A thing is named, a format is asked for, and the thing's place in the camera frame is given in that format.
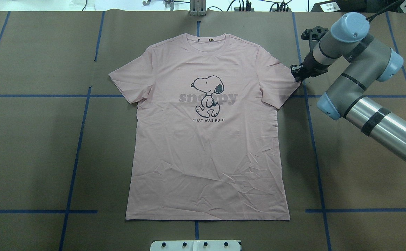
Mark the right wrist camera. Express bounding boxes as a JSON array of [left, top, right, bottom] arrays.
[[300, 26, 329, 43]]

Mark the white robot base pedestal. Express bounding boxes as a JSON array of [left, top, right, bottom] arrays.
[[150, 239, 242, 251]]

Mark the pink Snoopy t-shirt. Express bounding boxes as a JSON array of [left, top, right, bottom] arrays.
[[109, 33, 300, 221]]

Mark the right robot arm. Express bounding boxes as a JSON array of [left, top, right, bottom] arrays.
[[290, 12, 406, 162]]

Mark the aluminium frame post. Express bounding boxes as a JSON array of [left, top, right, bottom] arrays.
[[189, 0, 207, 16]]

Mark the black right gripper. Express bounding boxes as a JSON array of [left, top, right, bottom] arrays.
[[290, 52, 330, 82]]

